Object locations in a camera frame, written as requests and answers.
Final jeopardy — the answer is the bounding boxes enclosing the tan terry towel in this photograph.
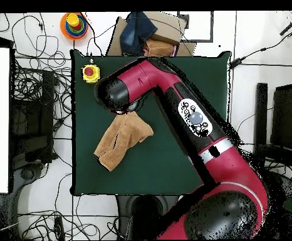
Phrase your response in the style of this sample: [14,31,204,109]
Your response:
[93,110,155,173]

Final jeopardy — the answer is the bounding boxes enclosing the long black flat bar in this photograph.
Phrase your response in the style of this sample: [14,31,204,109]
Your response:
[253,82,269,156]

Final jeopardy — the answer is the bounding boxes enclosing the yellow emergency stop button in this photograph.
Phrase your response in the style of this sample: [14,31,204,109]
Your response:
[81,63,102,85]

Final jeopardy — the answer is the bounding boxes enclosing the light brown folded cloth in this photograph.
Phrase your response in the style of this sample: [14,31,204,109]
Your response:
[143,39,176,58]

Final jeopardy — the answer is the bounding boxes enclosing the dark green tablecloth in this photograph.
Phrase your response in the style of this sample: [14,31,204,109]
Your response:
[70,49,232,198]

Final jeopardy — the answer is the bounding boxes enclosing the blue denim jeans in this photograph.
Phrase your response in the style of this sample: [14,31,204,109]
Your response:
[119,11,159,56]

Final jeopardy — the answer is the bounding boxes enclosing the brown cardboard box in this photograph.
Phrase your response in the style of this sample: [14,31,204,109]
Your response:
[105,11,197,58]

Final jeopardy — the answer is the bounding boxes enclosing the black power adapter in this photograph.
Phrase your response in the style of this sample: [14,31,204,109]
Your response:
[229,57,246,70]

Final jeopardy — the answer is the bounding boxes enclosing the black round foot knob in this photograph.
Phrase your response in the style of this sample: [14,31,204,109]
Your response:
[20,166,35,181]

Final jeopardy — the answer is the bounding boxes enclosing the grey stand base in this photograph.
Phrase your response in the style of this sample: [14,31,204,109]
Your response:
[9,160,52,204]

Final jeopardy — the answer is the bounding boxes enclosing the colourful ring stacking toy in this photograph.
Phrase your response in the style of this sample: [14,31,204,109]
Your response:
[60,12,90,41]

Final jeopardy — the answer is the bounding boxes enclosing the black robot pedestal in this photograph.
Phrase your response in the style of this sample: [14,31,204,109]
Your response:
[115,194,185,240]

